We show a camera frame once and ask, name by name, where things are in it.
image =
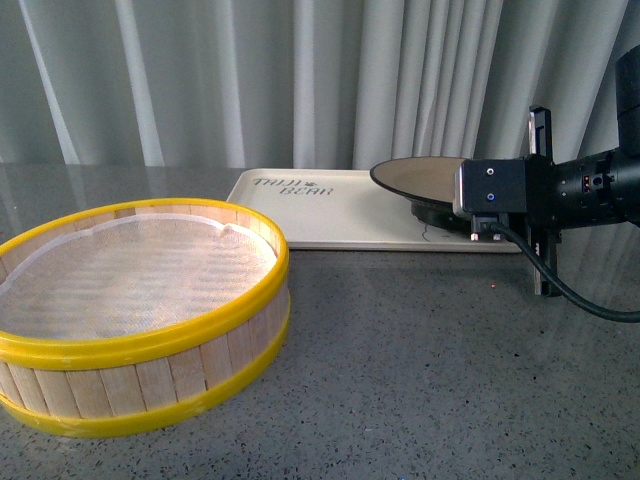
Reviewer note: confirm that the white bear tray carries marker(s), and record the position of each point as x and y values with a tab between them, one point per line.
346	210

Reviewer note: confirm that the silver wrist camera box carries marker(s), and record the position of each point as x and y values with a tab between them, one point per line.
489	191

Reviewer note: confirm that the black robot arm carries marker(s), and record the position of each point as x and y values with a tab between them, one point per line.
599	189

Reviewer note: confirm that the yellow rimmed bamboo steamer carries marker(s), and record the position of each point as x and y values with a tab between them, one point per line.
140	382

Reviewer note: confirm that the grey curtain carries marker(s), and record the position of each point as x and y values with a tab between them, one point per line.
304	84

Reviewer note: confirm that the white steamer liner cloth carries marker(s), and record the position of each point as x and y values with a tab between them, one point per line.
132	275

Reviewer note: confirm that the beige plate black rim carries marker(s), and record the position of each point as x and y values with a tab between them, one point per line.
428	184

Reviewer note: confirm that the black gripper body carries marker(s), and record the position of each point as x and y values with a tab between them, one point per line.
541	238

